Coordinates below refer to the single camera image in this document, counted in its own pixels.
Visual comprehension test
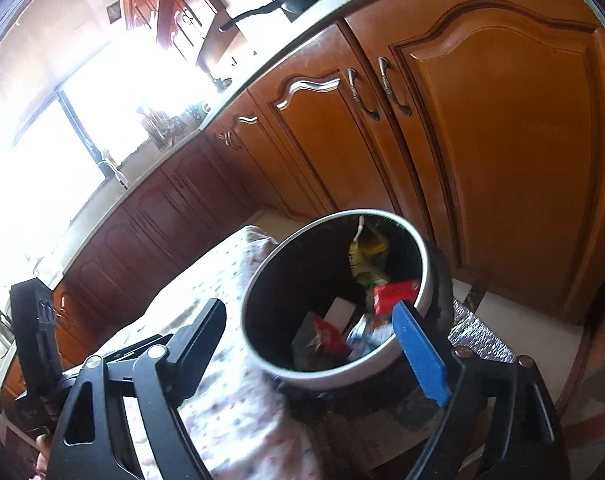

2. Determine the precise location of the silver patterned mat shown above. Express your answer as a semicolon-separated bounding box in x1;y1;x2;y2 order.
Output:
449;297;516;364

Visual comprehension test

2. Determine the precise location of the red snack packet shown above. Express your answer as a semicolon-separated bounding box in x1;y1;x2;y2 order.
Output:
309;317;349;357

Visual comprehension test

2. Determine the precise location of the white round trash bin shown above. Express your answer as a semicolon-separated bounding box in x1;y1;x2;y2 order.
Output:
241;208;455;392

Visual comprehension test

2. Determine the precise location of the floral white cloth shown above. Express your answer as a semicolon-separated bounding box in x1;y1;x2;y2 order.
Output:
65;225;324;480

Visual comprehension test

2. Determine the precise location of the dark wooden base cabinet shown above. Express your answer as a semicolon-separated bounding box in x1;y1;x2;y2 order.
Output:
51;132;264;363

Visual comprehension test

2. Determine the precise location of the wide arched wooden cabinet door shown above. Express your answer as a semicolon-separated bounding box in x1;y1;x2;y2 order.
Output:
343;0;605;323

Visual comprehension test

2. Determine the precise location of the dark foil packet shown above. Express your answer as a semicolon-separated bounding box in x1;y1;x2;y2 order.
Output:
291;310;328;362

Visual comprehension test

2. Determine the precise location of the kitchen window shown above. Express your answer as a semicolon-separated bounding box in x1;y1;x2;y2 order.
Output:
0;25;219;262

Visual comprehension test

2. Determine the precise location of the narrow wooden cabinet door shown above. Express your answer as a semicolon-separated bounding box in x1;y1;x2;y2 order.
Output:
204;104;296;213

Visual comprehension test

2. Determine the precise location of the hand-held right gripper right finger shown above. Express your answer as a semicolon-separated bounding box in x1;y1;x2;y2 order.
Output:
392;301;572;480

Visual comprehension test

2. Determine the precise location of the yellow snack packet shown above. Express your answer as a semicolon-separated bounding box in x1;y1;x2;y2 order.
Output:
349;215;391;287

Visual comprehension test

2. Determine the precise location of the metal sink faucet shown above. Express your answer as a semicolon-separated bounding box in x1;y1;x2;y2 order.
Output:
97;149;131;191

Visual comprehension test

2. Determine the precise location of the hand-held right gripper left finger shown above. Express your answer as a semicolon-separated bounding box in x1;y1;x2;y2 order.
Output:
46;298;228;480

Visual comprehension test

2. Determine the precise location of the wooden kitchen cabinet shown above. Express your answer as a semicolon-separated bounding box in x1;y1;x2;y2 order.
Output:
32;0;458;281

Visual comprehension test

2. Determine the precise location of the metal cabinet handle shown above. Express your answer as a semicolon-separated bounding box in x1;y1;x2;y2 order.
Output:
214;129;244;152
377;56;413;117
346;67;381;122

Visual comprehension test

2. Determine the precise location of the utensil holder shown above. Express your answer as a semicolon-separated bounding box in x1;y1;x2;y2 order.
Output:
137;105;194;150

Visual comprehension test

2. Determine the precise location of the white paper piece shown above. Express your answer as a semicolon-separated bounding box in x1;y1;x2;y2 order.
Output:
323;296;364;334

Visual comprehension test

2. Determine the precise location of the blue white packet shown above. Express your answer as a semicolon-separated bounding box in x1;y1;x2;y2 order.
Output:
345;312;399;362

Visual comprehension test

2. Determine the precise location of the red box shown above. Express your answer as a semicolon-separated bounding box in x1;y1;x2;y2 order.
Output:
373;280;421;317

